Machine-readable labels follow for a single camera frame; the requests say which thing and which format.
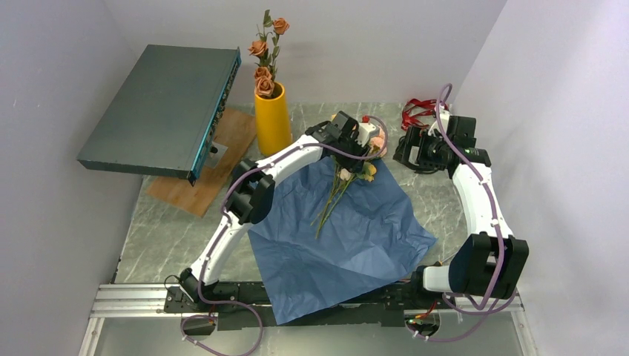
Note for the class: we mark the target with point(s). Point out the aluminium frame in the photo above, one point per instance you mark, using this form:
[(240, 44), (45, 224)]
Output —
[(128, 319)]

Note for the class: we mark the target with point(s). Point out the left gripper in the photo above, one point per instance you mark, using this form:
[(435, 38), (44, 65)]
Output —
[(352, 164)]

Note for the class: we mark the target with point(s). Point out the grey network switch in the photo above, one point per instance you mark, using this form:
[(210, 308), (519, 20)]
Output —
[(163, 119)]

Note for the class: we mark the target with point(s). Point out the brown rose stem bunch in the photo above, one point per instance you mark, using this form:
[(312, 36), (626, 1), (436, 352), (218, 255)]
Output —
[(266, 49)]

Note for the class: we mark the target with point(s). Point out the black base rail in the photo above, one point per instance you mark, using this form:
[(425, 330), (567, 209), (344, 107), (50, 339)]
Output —
[(241, 304)]

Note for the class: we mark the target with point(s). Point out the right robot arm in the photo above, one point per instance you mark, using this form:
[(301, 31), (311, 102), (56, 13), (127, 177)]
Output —
[(491, 260)]

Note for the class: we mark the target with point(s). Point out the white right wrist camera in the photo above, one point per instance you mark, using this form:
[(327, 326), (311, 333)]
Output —
[(440, 124)]

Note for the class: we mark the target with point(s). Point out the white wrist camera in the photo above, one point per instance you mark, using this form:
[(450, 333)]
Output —
[(440, 124), (366, 132)]

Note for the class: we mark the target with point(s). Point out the wooden board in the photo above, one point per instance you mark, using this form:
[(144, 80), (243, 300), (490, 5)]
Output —
[(235, 133)]

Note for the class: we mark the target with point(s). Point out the blue wrapping paper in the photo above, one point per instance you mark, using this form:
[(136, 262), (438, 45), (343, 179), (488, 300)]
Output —
[(371, 239)]

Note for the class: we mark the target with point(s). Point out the yellow vase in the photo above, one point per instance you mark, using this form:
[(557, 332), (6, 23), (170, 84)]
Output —
[(272, 121)]

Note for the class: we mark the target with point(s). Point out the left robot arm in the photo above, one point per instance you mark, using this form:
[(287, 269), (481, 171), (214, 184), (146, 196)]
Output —
[(249, 199)]

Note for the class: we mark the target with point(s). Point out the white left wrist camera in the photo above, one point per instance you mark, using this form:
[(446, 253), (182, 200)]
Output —
[(366, 132)]

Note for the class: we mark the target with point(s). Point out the metal switch stand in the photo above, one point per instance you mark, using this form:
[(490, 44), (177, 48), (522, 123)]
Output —
[(215, 153)]

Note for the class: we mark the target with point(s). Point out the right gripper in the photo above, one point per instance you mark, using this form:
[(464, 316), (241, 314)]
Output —
[(440, 134)]

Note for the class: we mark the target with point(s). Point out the red ribbon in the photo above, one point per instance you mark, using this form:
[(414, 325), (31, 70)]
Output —
[(414, 111)]

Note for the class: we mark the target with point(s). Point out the artificial flower bunch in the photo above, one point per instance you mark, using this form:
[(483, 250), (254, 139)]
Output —
[(343, 178)]

